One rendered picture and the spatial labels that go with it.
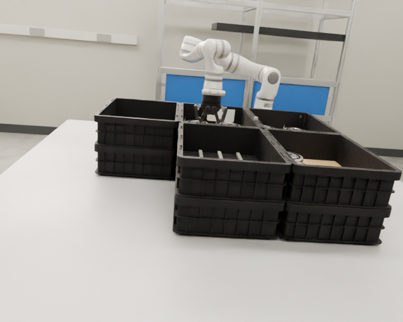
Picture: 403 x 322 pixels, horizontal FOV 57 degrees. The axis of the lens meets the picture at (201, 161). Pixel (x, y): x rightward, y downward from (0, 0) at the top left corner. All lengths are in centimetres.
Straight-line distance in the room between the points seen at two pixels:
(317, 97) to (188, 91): 121
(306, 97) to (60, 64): 261
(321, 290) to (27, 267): 66
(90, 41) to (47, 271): 359
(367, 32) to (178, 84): 235
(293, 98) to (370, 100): 151
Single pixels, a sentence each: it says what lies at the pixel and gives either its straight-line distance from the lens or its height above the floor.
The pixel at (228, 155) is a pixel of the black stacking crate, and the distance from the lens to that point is 132.
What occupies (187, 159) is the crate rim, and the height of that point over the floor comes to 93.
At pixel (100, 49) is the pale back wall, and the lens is 431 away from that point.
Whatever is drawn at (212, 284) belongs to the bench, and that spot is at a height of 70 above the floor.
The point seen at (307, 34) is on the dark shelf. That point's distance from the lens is 359.
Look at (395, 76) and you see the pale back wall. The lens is 499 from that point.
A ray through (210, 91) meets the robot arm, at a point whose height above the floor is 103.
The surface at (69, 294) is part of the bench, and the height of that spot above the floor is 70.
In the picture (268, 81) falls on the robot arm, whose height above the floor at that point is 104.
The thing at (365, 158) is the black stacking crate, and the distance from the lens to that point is 126.
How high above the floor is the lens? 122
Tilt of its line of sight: 19 degrees down
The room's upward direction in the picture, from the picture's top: 5 degrees clockwise
